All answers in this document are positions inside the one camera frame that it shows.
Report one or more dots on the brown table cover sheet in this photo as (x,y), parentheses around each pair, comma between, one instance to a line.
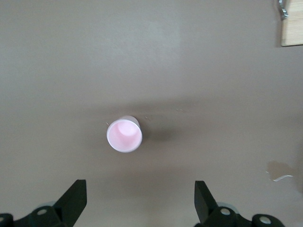
(71,71)

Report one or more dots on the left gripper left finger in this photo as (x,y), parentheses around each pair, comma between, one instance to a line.
(68,205)

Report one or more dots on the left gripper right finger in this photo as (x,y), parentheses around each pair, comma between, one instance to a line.
(207,210)

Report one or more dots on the wooden cutting board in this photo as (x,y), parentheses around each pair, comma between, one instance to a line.
(293,23)

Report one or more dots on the pink cup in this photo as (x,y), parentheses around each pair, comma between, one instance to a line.
(124,134)

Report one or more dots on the brown liquid puddle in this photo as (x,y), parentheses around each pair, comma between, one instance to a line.
(278,169)

